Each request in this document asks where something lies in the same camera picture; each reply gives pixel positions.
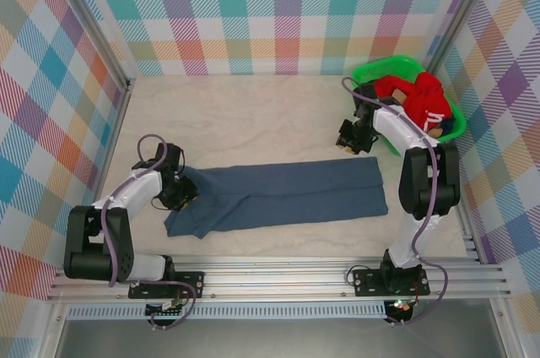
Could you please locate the blue t-shirt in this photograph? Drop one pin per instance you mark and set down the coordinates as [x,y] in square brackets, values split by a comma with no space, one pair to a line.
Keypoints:
[295,193]

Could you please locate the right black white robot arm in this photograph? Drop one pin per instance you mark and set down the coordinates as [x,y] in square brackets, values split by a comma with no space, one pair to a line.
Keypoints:
[426,185]

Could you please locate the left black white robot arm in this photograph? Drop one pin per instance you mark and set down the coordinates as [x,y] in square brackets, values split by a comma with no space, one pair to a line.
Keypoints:
[97,248]

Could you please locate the green plastic basket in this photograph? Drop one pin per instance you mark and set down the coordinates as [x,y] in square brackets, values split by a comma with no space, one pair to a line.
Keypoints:
[379,67]

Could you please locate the red t-shirt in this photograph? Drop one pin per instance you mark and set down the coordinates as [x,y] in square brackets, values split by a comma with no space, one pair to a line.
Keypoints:
[426,104]

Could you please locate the dark navy t-shirt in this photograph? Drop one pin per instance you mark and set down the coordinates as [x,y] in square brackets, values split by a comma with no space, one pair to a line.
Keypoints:
[448,124]

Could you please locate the left controller board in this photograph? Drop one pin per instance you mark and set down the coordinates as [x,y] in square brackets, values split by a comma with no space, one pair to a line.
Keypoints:
[164,308]

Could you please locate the controller board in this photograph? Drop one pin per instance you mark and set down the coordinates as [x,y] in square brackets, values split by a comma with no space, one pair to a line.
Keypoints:
[164,308]
[401,306]

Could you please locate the right controller board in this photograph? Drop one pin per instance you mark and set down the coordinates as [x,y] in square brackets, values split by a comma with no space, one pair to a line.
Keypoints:
[401,306]

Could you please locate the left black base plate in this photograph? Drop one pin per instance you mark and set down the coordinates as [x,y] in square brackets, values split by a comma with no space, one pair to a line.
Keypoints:
[190,284]

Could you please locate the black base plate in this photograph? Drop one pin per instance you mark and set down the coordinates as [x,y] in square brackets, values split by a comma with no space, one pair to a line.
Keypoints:
[367,282]
[190,284]

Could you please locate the aluminium mounting rail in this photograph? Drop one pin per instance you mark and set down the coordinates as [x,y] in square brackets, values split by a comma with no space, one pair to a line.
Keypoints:
[274,280]

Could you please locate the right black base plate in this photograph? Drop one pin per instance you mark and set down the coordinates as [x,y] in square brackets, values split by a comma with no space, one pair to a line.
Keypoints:
[367,282]

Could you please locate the aluminium frame post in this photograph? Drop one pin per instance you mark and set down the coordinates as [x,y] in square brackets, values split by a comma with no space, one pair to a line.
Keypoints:
[88,20]
[464,12]

